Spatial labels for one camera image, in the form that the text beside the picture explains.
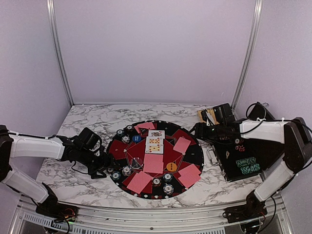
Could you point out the triangular all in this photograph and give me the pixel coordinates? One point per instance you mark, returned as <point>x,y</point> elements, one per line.
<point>142,131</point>

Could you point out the black poker set case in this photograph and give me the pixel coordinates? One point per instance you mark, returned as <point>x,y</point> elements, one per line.
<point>243,156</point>

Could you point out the front aluminium rail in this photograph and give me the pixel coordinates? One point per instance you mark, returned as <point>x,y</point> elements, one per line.
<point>208,219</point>

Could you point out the yellow woven bamboo mat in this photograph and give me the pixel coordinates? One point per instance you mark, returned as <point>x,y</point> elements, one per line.
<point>202,115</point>

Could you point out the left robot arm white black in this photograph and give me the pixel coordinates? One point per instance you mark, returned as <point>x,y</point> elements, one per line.
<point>85,148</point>

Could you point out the face up white card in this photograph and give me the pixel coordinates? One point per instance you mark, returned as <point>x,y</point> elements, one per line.
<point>156,133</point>

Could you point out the five of hearts card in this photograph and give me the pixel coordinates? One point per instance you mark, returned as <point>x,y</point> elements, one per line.
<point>154,148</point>

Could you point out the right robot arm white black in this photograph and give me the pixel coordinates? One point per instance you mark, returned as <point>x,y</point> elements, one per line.
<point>295,158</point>

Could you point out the chip stack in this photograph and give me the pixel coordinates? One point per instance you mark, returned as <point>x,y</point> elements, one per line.
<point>156,182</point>
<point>129,128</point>

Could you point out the dealt red card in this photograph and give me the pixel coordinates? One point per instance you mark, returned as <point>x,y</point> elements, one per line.
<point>145,125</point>
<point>138,183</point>
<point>190,170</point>
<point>188,179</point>
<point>148,177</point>

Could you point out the right aluminium frame post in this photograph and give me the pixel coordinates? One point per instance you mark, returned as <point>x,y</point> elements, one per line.
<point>249,52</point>

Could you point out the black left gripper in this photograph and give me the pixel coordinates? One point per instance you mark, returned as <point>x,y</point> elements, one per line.
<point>103,165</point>

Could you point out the red playing card deck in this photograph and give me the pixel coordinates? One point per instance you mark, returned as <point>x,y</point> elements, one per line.
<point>182,145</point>

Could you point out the left aluminium frame post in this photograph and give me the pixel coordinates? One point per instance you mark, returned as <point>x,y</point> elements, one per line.
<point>57,48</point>

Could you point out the teal chip row lower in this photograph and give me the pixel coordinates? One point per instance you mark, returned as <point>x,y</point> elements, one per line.
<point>246,170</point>

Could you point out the blue small blind button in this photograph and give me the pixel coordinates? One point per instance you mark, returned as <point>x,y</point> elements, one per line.
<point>136,138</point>

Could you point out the orange big blind button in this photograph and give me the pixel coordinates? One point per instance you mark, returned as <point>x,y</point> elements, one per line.
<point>171,167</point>

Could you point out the teal chip row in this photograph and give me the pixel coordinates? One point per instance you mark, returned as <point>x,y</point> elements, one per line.
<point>246,170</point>
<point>245,162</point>

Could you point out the red dice in case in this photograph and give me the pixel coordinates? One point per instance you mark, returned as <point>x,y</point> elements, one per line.
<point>240,148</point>

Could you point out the face down community card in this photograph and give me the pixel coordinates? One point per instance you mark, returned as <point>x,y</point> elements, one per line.
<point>153,163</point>

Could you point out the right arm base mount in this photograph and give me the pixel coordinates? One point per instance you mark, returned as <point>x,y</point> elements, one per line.
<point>242,213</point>

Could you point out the ten of hearts card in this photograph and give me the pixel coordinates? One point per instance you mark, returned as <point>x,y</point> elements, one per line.
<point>154,140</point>

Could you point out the round red black poker mat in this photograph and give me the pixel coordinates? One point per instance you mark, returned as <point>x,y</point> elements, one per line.
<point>123,153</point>

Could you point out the green chips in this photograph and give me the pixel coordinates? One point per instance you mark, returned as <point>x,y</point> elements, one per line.
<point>120,133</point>
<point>116,176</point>
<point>167,177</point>

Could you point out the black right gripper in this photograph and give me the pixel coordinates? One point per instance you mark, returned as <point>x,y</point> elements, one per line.
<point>198,126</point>

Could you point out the teal chip row upper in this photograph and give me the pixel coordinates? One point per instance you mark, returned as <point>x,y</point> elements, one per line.
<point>245,162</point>

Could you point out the aluminium frame post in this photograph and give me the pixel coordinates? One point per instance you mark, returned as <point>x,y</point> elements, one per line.
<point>57,48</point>
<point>249,52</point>

